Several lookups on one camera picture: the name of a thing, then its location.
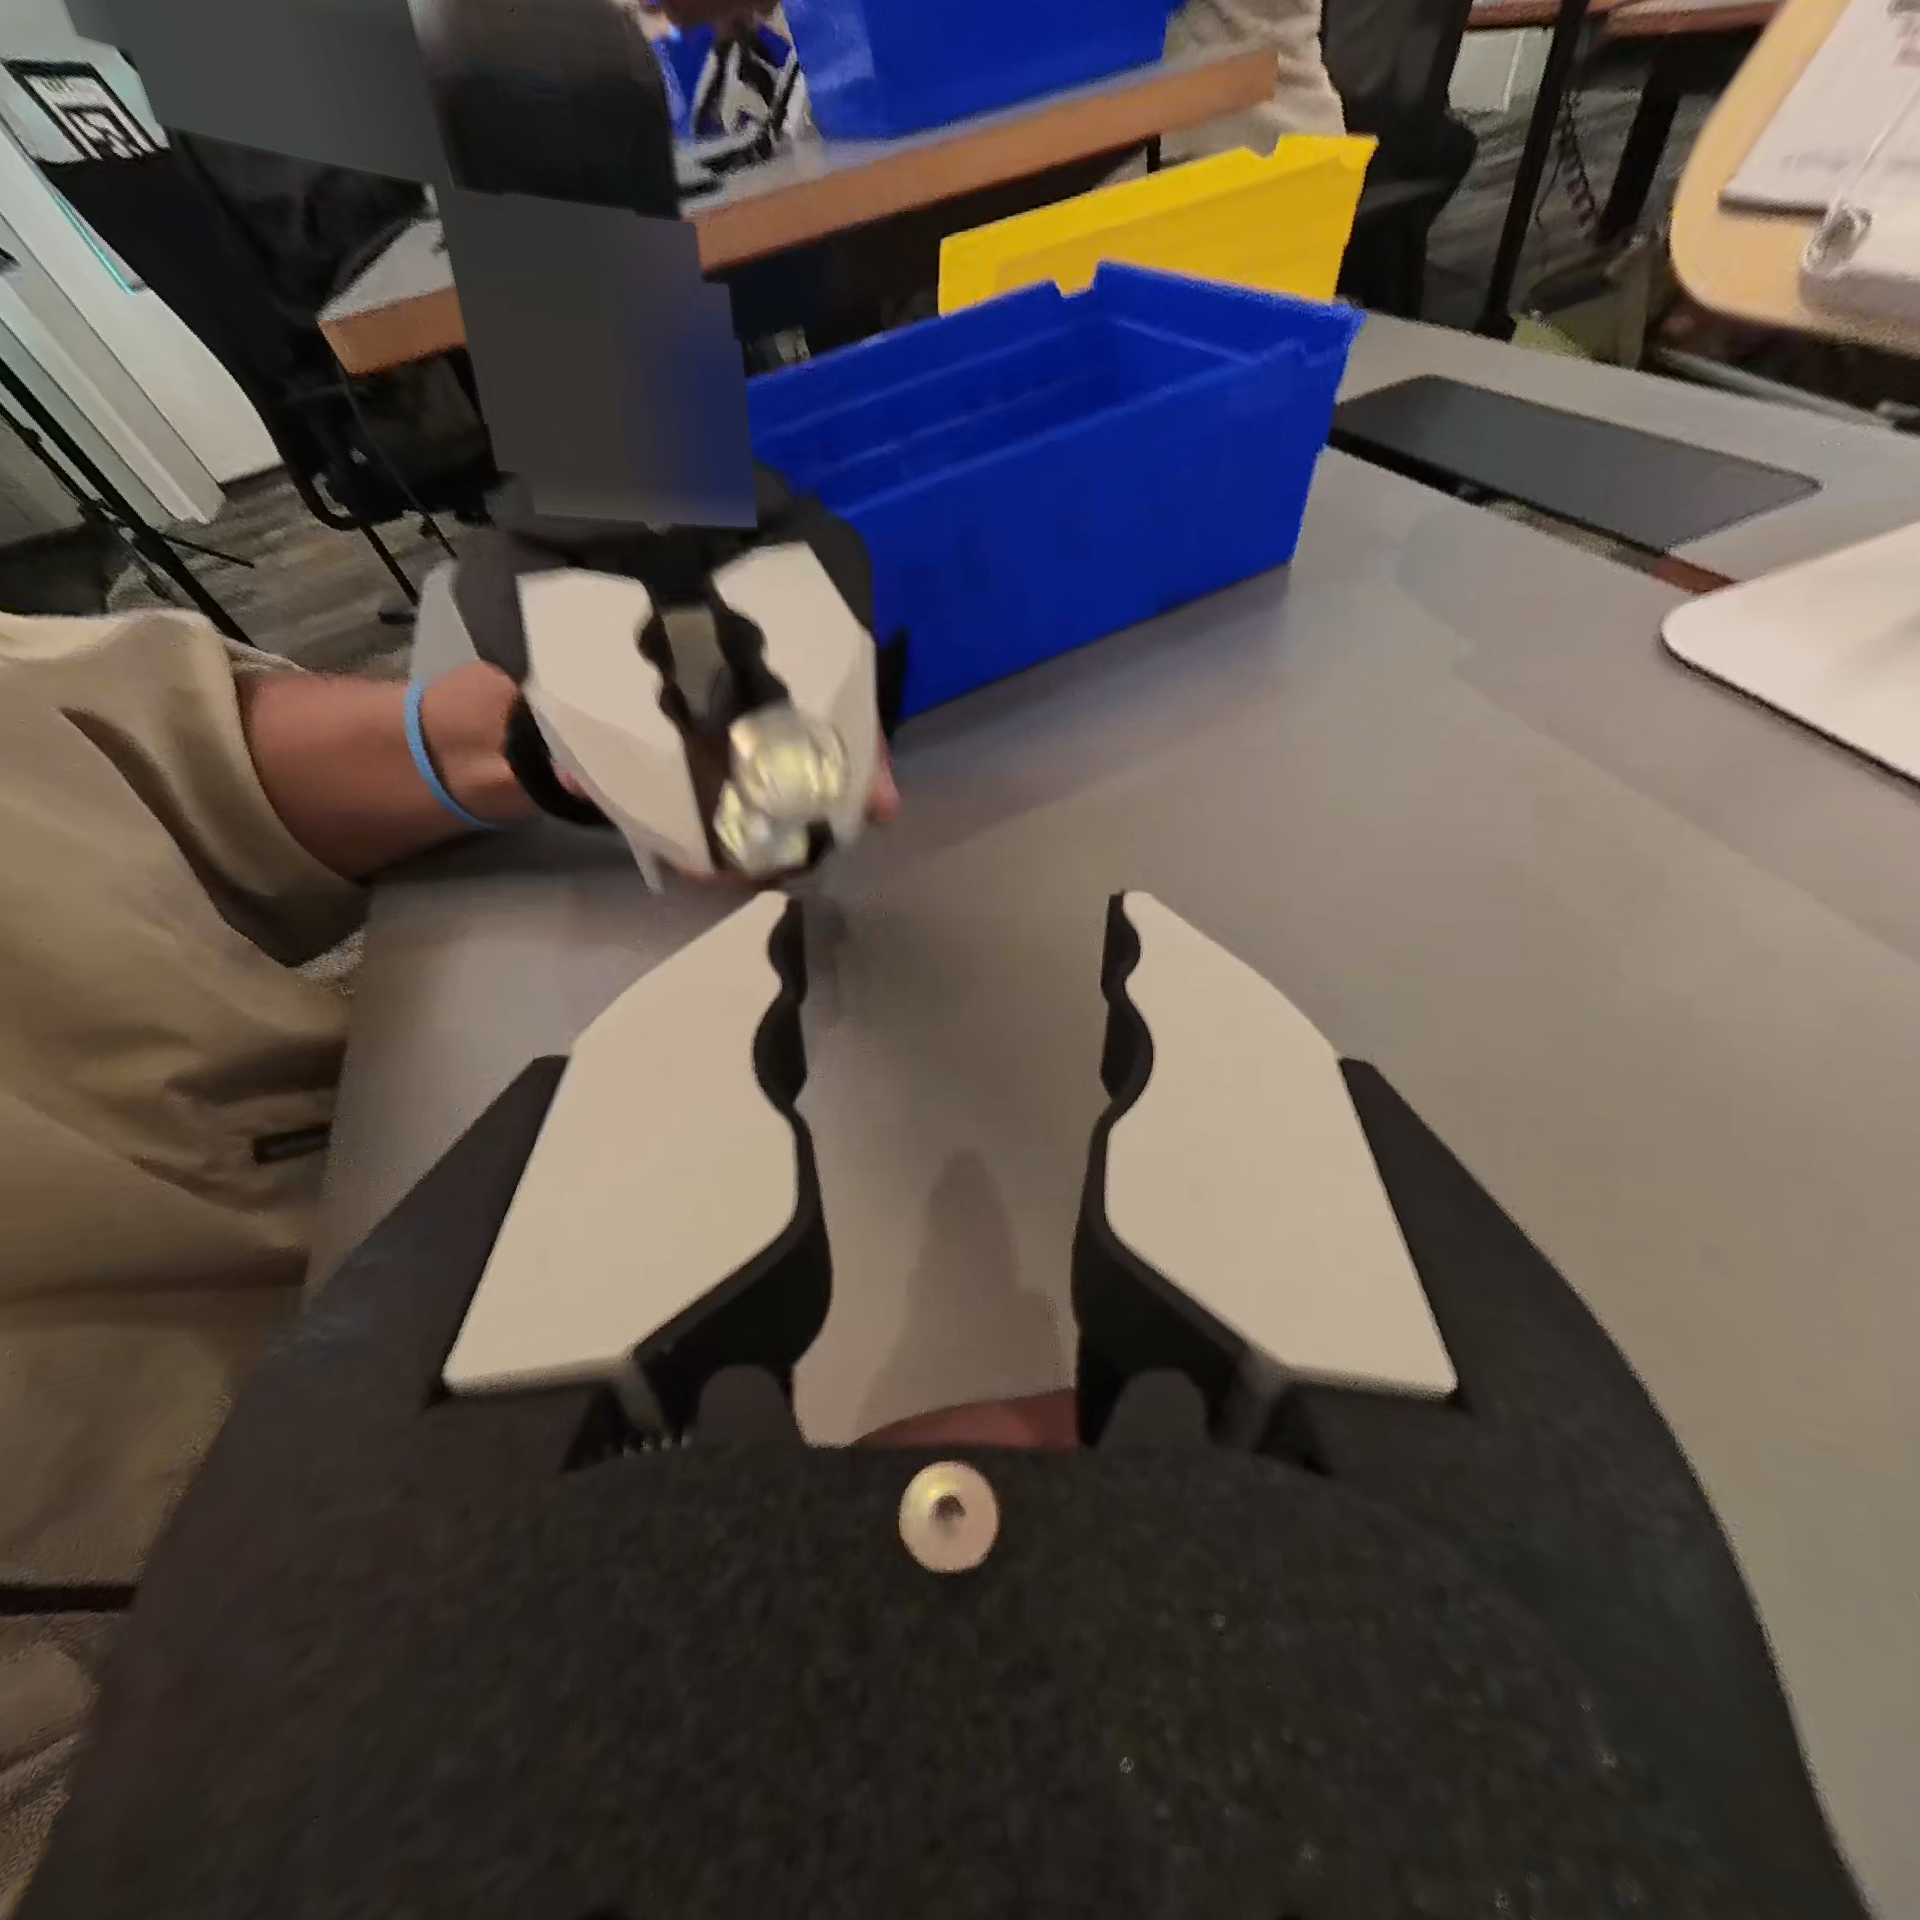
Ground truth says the grey wood-edged table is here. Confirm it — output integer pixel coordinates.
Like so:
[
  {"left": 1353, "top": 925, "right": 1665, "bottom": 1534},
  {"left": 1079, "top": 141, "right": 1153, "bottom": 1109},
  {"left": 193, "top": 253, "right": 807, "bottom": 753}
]
[{"left": 1334, "top": 306, "right": 1920, "bottom": 596}]

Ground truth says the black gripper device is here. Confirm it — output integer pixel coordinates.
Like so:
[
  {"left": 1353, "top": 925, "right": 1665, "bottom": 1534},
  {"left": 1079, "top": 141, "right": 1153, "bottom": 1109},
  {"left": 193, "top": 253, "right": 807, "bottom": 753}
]
[{"left": 680, "top": 12, "right": 823, "bottom": 155}]

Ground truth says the black table panel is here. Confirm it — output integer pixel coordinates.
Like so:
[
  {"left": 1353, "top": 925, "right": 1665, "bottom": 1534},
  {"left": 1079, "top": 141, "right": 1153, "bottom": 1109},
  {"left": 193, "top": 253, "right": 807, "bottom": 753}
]
[{"left": 1330, "top": 372, "right": 1822, "bottom": 558}]

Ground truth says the blue wristband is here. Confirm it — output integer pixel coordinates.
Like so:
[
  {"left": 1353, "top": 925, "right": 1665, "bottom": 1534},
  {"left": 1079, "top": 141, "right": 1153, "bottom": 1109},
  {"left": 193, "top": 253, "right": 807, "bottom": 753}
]
[{"left": 400, "top": 675, "right": 505, "bottom": 831}]

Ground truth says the yellow storage bin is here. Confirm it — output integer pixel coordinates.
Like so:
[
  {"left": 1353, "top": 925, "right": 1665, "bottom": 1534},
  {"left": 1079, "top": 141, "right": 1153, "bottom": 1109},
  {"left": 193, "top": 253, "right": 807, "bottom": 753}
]
[{"left": 936, "top": 133, "right": 1382, "bottom": 319}]

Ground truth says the black tripod light stand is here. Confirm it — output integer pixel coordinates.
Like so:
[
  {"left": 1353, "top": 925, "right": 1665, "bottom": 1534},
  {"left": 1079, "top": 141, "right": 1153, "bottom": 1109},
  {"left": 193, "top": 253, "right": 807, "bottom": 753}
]
[{"left": 0, "top": 351, "right": 262, "bottom": 649}]

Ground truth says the instruction board on white stand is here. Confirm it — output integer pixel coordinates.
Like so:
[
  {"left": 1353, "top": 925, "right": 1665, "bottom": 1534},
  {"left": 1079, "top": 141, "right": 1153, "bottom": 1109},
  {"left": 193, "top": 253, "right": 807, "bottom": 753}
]
[{"left": 1659, "top": 0, "right": 1920, "bottom": 785}]

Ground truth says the steel hex bolt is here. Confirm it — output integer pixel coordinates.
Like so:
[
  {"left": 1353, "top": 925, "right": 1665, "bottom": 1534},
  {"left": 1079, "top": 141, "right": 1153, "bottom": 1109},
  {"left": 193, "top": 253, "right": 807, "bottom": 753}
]
[{"left": 712, "top": 706, "right": 857, "bottom": 879}]

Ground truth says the tall marker sign stand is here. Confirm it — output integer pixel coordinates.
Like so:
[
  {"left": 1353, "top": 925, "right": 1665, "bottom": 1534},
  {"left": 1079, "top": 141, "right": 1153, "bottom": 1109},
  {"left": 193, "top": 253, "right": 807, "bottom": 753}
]
[{"left": 1475, "top": 0, "right": 1595, "bottom": 342}]

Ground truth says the black white marker tag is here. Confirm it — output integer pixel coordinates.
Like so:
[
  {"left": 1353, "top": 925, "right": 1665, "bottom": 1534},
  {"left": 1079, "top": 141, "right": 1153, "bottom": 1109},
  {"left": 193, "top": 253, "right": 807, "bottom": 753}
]
[{"left": 4, "top": 59, "right": 170, "bottom": 162}]

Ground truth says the person's left forearm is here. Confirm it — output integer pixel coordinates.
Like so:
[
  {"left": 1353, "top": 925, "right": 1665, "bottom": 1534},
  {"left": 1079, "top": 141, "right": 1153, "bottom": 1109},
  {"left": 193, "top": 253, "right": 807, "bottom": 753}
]
[{"left": 241, "top": 660, "right": 455, "bottom": 882}]

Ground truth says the long blue storage bin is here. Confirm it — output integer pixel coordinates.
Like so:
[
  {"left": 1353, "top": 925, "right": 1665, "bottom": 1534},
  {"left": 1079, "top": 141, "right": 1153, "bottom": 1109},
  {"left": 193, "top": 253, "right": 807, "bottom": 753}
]
[{"left": 780, "top": 0, "right": 1183, "bottom": 146}]

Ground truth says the person's left hand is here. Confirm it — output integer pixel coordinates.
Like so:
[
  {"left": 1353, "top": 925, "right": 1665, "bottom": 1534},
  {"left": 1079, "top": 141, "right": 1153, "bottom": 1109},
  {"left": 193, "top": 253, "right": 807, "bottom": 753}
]
[{"left": 448, "top": 660, "right": 542, "bottom": 826}]

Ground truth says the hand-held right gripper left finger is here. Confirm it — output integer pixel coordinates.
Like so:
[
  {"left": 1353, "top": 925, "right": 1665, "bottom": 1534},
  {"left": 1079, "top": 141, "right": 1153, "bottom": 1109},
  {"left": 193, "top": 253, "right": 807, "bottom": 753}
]
[{"left": 441, "top": 891, "right": 834, "bottom": 1450}]

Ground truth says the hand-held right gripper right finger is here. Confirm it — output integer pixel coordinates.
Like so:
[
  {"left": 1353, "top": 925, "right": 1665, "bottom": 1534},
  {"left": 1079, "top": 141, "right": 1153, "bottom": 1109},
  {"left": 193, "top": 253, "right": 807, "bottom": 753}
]
[{"left": 1072, "top": 891, "right": 1460, "bottom": 1452}]

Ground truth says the black office chair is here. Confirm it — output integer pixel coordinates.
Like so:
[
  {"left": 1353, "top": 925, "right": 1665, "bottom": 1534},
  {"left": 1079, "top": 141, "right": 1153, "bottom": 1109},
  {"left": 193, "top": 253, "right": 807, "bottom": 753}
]
[
  {"left": 47, "top": 127, "right": 500, "bottom": 606},
  {"left": 1316, "top": 0, "right": 1481, "bottom": 319}
]

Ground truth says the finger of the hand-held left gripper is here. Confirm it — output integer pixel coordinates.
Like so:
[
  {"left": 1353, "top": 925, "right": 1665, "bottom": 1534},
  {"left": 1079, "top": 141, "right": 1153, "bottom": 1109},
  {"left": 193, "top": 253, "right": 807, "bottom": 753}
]
[
  {"left": 516, "top": 573, "right": 726, "bottom": 893},
  {"left": 719, "top": 539, "right": 880, "bottom": 826}
]

